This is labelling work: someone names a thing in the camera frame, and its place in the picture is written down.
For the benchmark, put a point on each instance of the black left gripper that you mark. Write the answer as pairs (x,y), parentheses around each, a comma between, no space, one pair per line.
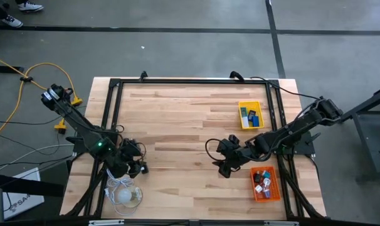
(122,168)

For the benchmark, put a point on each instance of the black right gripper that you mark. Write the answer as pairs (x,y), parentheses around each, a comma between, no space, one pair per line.
(232,153)

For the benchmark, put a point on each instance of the blue box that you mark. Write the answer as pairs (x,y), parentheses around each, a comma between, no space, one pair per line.
(255,120)

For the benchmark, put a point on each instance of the green box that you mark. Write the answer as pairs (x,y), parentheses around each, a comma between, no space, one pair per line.
(243,111)

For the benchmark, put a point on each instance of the black box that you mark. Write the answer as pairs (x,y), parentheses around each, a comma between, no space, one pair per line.
(252,113)

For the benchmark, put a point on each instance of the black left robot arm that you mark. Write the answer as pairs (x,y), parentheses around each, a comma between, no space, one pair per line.
(80,125)

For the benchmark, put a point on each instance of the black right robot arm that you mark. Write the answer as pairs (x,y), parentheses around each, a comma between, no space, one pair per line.
(303,125)

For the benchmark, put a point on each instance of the clear round dish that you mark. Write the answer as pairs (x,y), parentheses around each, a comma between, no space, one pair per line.
(139,194)

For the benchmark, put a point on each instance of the orange plastic basket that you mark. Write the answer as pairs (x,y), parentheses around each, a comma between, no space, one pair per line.
(273,197)

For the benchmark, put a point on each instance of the yellow plastic basket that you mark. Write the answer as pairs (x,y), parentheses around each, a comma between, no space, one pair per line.
(259,105)

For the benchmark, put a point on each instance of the yellow power plug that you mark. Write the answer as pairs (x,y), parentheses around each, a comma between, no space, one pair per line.
(61,126)

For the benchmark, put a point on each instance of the black clamp lever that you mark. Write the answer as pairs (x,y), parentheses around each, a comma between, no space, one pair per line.
(313,138)

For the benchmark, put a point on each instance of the black floor beam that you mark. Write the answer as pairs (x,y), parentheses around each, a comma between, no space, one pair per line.
(27,186)

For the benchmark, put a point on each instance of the white printed box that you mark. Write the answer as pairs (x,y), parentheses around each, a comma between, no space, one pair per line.
(24,194)

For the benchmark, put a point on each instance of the black metal bench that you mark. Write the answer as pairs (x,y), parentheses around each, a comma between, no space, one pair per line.
(372,132)

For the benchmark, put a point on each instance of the black floor bar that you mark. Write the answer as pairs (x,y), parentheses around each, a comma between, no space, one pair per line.
(5,69)

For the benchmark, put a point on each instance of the person's shoe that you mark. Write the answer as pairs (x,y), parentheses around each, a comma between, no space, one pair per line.
(12,21)
(31,6)

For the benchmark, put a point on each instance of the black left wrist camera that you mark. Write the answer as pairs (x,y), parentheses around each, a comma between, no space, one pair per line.
(132,149)

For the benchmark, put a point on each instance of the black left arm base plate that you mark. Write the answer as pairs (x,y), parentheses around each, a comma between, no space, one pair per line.
(80,148)

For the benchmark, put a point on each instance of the black table-level camera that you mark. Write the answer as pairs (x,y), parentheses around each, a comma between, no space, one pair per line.
(193,223)

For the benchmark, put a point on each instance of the silver bracket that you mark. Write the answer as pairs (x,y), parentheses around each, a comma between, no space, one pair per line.
(106,223)
(281,223)

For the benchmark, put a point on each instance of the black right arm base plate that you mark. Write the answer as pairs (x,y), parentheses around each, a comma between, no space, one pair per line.
(306,148)

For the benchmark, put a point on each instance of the black aluminium table frame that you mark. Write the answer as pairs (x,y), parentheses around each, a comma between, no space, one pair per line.
(193,81)

